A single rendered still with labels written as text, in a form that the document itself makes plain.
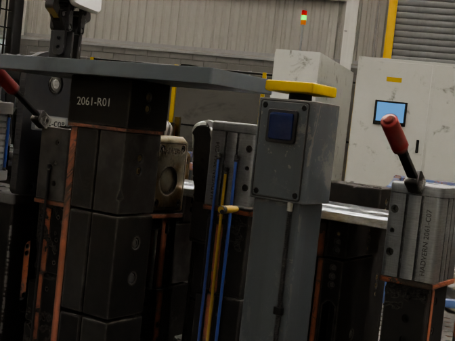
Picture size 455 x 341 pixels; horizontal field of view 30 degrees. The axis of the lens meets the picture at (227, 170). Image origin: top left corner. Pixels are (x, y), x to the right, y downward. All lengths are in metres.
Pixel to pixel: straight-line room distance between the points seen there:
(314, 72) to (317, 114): 8.39
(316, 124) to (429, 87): 8.34
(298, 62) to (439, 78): 1.50
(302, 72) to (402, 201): 8.32
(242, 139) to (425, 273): 0.30
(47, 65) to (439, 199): 0.51
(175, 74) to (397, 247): 0.34
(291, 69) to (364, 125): 1.00
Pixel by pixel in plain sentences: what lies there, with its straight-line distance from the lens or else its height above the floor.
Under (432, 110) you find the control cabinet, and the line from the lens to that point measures 9.23.
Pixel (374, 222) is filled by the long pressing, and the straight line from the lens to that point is 1.18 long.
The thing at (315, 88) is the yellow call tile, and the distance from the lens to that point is 0.92.
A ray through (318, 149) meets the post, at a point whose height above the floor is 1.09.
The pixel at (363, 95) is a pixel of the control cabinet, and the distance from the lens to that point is 9.27.
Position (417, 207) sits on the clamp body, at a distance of 1.03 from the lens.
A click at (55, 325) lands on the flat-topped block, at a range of 1.13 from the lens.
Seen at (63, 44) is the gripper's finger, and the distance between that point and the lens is 1.17.
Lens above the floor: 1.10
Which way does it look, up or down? 3 degrees down
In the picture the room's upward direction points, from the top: 6 degrees clockwise
